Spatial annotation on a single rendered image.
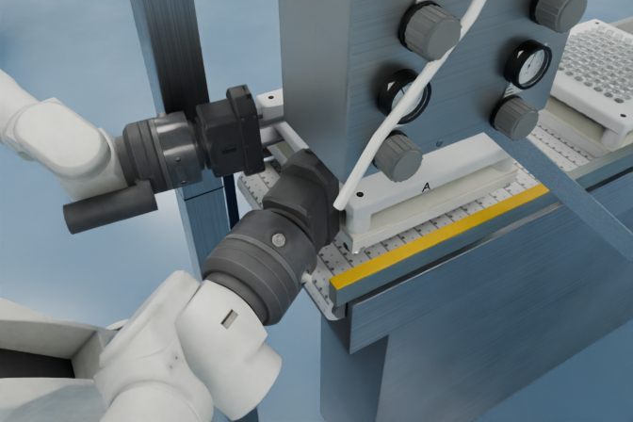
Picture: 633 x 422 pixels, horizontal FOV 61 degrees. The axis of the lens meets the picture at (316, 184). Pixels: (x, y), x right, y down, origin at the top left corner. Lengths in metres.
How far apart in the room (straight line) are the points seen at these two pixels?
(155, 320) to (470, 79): 0.29
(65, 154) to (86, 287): 1.16
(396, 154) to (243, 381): 0.22
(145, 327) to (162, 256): 1.37
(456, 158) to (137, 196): 0.36
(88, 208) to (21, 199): 1.53
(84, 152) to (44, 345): 0.28
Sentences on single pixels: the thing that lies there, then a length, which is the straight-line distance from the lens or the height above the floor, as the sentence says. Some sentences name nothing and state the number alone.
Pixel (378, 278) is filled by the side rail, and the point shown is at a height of 0.82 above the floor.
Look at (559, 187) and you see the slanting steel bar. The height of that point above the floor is 0.90.
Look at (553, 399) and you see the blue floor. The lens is 1.55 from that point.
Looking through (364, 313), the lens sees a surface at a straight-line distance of 0.64.
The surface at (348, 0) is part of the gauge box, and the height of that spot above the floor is 1.15.
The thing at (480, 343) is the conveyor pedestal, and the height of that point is 0.40.
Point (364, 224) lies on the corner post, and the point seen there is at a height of 0.87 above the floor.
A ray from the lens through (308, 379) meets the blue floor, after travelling 1.46.
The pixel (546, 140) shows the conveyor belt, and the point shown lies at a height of 0.80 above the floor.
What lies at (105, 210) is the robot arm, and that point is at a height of 0.88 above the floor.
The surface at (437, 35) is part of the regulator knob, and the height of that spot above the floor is 1.13.
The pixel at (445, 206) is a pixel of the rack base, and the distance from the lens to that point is 0.65.
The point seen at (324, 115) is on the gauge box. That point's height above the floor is 1.06.
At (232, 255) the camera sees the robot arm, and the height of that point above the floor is 0.93.
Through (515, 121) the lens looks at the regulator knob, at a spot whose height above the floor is 1.03.
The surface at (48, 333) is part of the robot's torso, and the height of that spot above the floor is 0.70.
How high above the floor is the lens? 1.28
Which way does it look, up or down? 41 degrees down
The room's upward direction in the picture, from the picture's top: straight up
